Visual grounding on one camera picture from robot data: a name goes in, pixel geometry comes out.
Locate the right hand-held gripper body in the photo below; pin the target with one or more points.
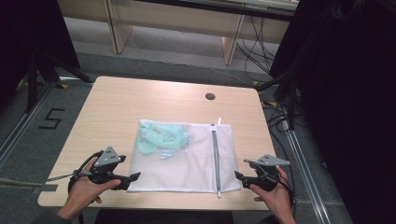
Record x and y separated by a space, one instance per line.
264 174

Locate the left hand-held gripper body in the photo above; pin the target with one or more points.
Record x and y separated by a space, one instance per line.
106 169

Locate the white mesh laundry bag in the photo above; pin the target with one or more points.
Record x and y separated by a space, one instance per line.
193 168

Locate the person's right hand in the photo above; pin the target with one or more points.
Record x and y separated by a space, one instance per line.
274 199

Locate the person's left hand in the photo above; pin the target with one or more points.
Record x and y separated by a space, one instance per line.
83 190

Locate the mint green garment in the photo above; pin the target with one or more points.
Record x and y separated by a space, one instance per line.
160 138

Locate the black tripod stand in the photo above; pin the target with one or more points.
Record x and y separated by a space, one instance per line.
286 90
40 71

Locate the black curtain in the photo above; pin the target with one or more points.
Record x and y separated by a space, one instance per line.
28 37
348 102

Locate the light wooden shelf unit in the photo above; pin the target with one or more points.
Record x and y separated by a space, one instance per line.
174 18

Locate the aluminium floor rail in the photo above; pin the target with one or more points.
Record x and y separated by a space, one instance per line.
306 174
21 124

